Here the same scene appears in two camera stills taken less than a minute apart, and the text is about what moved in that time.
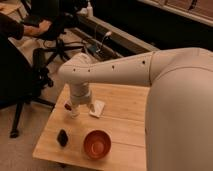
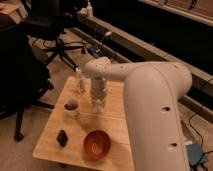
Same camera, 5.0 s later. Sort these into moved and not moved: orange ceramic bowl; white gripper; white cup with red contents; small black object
Moved: white gripper
Not moved: orange ceramic bowl; small black object; white cup with red contents
